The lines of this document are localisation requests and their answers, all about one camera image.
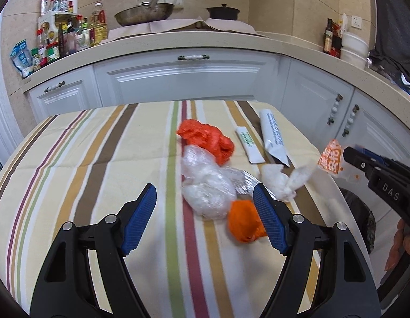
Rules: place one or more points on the long white wrapper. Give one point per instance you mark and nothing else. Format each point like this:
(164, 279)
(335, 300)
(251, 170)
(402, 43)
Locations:
(272, 132)

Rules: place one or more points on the silver foil wrapper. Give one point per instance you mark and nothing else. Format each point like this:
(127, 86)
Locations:
(244, 184)

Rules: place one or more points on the beige cloth under wok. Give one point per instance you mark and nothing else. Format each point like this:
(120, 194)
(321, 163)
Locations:
(165, 27)

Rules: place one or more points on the orange white snack wrapper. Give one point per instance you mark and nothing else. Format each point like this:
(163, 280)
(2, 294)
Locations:
(330, 159)

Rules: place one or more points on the white wall outlet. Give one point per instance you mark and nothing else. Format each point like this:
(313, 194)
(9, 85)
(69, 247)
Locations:
(356, 22)

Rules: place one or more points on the small orange plastic bag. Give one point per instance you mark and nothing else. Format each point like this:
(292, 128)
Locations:
(243, 222)

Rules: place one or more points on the steel wok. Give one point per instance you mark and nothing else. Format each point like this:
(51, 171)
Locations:
(142, 15)

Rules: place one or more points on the large orange plastic bag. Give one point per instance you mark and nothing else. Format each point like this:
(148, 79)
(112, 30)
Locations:
(208, 139)

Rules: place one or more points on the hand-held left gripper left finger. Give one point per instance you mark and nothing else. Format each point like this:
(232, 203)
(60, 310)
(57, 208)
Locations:
(138, 220)

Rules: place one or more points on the clear plastic bag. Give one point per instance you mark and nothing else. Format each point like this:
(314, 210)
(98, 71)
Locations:
(205, 188)

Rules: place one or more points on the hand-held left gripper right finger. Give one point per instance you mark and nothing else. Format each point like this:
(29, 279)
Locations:
(269, 220)

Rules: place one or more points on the striped tablecloth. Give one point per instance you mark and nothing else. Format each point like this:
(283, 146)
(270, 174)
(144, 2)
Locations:
(92, 172)

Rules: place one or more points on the white kitchen cabinets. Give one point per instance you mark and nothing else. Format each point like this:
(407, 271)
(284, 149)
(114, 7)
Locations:
(191, 79)

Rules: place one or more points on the white sachet with print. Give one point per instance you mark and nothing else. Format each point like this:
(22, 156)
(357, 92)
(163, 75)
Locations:
(251, 145)

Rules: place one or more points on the white paper towel roll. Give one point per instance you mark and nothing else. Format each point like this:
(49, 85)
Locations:
(73, 0)

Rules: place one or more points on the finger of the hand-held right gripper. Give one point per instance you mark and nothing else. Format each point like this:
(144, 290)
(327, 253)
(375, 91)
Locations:
(357, 160)
(373, 155)

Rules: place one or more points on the person's right hand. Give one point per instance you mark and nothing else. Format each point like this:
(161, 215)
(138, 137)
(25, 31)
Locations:
(396, 248)

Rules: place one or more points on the beige cloth under pot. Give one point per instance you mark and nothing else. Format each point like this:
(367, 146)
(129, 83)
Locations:
(231, 25)

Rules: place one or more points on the blue white packet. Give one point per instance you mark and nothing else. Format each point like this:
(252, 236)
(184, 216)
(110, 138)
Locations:
(21, 58)

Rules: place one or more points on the black pot with lid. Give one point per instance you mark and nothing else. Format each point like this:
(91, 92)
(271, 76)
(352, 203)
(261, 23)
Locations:
(223, 12)

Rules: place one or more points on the white tissue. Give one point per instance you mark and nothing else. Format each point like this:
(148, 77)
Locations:
(277, 180)

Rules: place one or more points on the white lidded bowl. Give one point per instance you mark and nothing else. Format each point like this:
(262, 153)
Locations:
(355, 41)
(353, 59)

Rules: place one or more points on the white paper packet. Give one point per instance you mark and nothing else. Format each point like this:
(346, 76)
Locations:
(343, 21)

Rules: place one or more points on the trash bin with black liner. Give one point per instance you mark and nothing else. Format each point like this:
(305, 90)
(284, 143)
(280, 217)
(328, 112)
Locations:
(360, 218)

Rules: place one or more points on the cluster of condiment bottles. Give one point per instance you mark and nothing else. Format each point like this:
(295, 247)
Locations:
(69, 36)

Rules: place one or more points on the dark grey cloth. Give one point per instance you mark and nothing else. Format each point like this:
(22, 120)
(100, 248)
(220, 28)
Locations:
(396, 23)

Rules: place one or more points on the dark glass bottle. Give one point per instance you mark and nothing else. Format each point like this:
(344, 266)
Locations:
(328, 36)

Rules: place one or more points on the white spice rack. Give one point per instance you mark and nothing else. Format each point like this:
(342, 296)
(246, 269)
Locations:
(56, 16)

